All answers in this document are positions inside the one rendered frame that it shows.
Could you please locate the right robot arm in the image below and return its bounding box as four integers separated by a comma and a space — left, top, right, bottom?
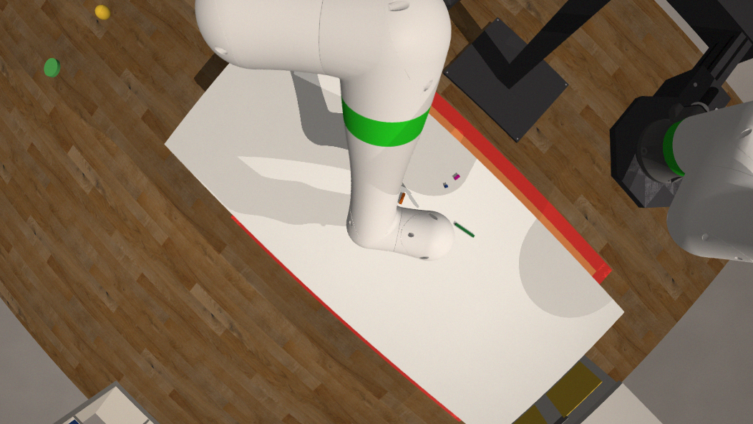
195, 0, 455, 261

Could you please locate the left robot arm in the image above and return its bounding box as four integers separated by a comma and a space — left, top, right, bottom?
637, 87, 753, 263

